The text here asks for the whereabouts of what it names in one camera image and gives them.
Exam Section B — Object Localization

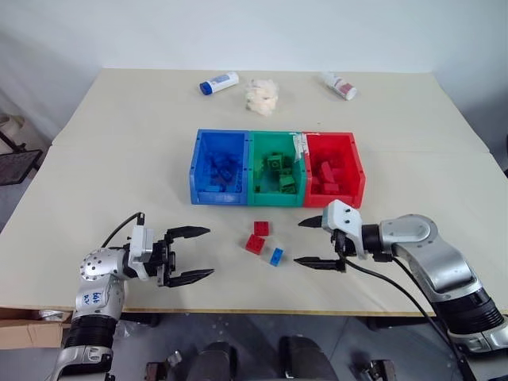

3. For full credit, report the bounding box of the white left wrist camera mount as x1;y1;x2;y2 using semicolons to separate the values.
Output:
128;225;156;266

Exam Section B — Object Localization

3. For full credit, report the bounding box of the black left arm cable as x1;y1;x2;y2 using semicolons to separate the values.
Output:
100;211;145;249

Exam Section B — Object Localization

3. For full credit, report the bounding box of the red plastic bin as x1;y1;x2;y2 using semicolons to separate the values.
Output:
302;131;365;210

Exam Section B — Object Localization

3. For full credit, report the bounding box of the white bottle with red label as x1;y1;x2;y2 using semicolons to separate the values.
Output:
318;71;359;102

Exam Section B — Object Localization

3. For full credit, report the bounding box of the clear bag of white pieces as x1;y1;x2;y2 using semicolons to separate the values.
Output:
243;77;280;117

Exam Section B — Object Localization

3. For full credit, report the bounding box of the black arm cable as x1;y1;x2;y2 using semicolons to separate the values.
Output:
100;211;145;249
340;253;471;381

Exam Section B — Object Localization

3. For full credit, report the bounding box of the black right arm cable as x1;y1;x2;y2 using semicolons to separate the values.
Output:
340;253;471;381

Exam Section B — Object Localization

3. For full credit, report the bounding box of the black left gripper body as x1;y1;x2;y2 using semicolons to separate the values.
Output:
144;237;179;287

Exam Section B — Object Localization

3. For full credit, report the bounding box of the dark metal foot piece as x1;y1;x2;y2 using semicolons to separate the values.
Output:
144;350;184;381
352;358;398;381

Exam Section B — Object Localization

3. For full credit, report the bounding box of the black metal rack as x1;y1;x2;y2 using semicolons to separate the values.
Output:
0;114;44;187

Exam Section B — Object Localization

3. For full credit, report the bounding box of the green plastic bin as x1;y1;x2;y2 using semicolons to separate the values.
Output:
246;130;307;208

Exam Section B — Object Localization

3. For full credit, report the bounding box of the white tape strip on bin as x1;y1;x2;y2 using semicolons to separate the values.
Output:
291;133;311;164

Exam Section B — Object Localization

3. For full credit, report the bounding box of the blue plastic bin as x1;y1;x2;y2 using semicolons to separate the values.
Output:
189;128;252;206

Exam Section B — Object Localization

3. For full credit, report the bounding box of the brown cardboard box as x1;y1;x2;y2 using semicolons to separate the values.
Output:
0;306;73;351

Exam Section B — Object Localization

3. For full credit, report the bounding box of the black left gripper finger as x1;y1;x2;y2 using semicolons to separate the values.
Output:
165;225;212;244
160;268;217;289

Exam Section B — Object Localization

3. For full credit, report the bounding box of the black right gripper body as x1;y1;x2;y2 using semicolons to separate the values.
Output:
328;229;356;264

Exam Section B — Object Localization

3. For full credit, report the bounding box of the large red toy block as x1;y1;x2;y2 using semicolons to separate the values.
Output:
244;233;267;254

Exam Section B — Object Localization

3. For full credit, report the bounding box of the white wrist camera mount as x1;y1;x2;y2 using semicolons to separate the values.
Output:
321;199;368;261
128;225;156;266

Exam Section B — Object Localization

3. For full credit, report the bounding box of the white bottle with blue cap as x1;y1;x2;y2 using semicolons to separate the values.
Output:
198;71;241;97

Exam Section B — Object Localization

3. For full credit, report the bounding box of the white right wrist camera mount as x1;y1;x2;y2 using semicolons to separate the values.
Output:
321;199;368;261

